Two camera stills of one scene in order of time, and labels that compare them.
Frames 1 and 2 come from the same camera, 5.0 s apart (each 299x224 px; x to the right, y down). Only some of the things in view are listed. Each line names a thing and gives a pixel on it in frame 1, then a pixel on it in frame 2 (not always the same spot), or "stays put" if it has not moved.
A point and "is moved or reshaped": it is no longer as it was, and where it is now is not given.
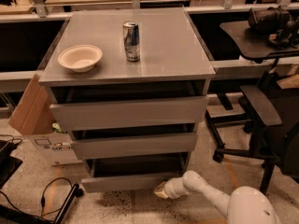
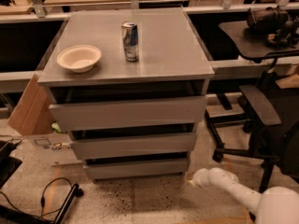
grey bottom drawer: [133, 175] is moved or reshaped
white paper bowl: [81, 58] stays put
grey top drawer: [130, 113] stays put
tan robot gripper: [170, 189] to [207, 177]
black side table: [252, 44] stays put
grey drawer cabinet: [130, 88] stays put
